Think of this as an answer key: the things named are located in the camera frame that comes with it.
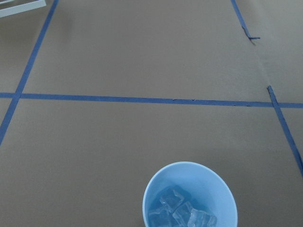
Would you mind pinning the white wire cup rack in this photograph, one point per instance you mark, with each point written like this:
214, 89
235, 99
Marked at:
11, 7

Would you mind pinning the ice cubes in cup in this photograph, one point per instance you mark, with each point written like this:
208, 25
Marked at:
175, 207

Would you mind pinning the light blue cup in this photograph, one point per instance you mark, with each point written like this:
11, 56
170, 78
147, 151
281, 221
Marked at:
199, 184

